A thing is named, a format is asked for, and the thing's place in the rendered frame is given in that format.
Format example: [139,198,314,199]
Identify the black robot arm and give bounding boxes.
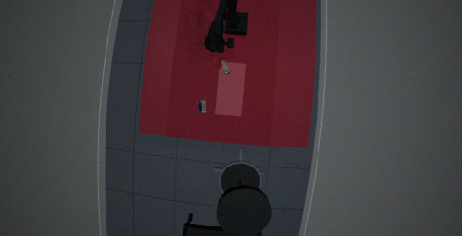
[206,0,240,53]

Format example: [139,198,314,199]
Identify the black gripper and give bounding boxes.
[205,36,234,48]

